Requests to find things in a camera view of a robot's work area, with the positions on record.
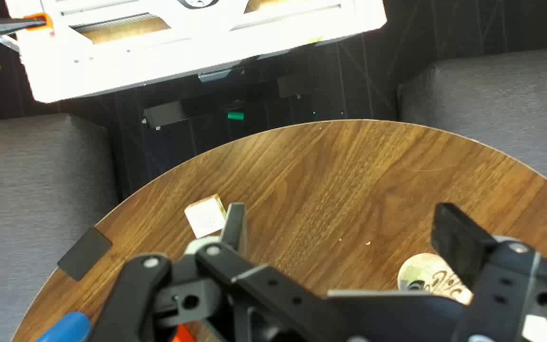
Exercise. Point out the black square floor marker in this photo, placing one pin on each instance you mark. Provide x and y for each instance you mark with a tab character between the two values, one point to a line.
164	115

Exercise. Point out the blue cylinder block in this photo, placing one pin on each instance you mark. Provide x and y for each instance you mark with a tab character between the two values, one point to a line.
66	328

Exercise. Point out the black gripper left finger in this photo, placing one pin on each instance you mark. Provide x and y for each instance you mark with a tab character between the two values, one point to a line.
248	286

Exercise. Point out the small green floor tag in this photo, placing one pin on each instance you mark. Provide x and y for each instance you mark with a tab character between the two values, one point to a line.
236	117

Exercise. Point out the small cream cube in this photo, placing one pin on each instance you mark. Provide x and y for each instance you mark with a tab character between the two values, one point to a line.
206	217

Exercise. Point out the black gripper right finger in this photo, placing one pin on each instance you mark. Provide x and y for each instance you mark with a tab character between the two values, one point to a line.
508	278

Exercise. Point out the black tape patch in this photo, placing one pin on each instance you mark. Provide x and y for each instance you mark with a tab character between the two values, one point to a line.
85	253

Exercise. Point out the printed paper coffee cup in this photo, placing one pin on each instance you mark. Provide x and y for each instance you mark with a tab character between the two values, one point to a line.
426	274

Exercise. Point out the black orange clamp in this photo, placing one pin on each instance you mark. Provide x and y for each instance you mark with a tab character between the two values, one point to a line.
9	25

